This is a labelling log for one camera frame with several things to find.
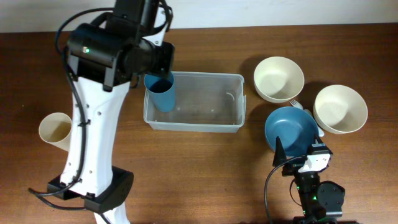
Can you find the cream cup at front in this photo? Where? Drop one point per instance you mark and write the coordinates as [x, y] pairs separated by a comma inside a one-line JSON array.
[[55, 129]]

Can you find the white plastic fork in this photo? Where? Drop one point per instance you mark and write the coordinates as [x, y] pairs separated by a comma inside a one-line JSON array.
[[296, 104]]

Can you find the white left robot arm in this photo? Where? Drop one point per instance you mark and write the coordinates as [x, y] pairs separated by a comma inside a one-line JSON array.
[[103, 60]]

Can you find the blue bowl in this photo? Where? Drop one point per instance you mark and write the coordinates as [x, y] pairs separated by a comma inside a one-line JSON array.
[[295, 129]]

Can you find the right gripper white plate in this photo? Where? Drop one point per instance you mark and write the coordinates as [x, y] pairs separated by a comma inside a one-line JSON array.
[[279, 154]]

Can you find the cream bowl at right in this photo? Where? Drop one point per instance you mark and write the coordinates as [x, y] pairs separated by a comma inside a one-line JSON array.
[[340, 109]]

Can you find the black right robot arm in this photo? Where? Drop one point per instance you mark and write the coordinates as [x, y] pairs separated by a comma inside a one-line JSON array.
[[321, 202]]

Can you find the cream bowl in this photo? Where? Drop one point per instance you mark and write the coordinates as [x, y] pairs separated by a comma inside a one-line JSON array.
[[278, 79], [340, 109]]

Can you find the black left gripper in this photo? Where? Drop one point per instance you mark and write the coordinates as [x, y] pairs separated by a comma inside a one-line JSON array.
[[166, 65]]

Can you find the cream bowl at back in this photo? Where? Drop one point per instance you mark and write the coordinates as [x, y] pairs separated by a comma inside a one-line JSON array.
[[278, 79]]

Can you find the clear plastic storage container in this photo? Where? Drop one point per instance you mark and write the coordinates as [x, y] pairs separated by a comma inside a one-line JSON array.
[[204, 102]]

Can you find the blue cup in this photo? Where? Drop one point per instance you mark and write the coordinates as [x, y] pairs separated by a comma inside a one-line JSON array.
[[161, 91]]

